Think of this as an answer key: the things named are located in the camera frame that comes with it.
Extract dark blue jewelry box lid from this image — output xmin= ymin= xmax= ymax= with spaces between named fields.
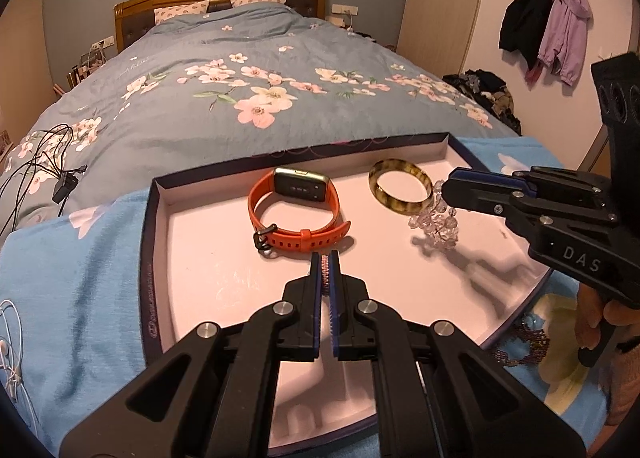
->
xmin=140 ymin=132 xmax=553 ymax=456

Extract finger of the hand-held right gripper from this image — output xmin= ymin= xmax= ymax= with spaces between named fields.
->
xmin=449 ymin=166 xmax=614 ymax=211
xmin=442 ymin=180 xmax=617 ymax=251

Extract purple jacket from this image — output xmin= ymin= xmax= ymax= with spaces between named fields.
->
xmin=525 ymin=0 xmax=594 ymax=87

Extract black charger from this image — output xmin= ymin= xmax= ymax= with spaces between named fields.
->
xmin=52 ymin=165 xmax=88 ymax=203

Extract black cable bundle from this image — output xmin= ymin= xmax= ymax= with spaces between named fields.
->
xmin=0 ymin=124 xmax=76 ymax=233

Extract bedside table items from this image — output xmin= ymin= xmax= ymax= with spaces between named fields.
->
xmin=65 ymin=45 xmax=108 ymax=88

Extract light blue flower blanket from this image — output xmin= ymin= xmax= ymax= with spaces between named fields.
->
xmin=0 ymin=135 xmax=640 ymax=458

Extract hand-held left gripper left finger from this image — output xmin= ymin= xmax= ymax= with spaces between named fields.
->
xmin=62 ymin=252 xmax=322 ymax=458

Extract white earphones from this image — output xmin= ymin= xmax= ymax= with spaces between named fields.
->
xmin=0 ymin=300 xmax=26 ymax=399

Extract clear crystal bead bracelet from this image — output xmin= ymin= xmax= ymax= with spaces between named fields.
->
xmin=409 ymin=179 xmax=460 ymax=251

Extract person's right forearm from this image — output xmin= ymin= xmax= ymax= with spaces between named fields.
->
xmin=606 ymin=338 xmax=640 ymax=431

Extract amber tortoiseshell bangle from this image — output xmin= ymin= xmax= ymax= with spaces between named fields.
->
xmin=368 ymin=158 xmax=434 ymax=215

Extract dark clothes pile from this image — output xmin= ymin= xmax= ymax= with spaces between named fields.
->
xmin=442 ymin=68 xmax=522 ymax=136

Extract orange smartwatch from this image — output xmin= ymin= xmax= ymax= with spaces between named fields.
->
xmin=248 ymin=167 xmax=352 ymax=259

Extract purple bead necklace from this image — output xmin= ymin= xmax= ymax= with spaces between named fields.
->
xmin=492 ymin=315 xmax=551 ymax=368

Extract black jacket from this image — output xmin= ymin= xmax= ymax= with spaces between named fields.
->
xmin=498 ymin=0 xmax=553 ymax=68

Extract floral blue-grey duvet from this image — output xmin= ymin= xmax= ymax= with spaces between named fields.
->
xmin=0 ymin=2 xmax=523 ymax=239

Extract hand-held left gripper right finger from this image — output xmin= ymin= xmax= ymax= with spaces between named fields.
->
xmin=330 ymin=251 xmax=587 ymax=458

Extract person's right hand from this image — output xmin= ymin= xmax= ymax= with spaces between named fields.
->
xmin=574 ymin=283 xmax=640 ymax=350

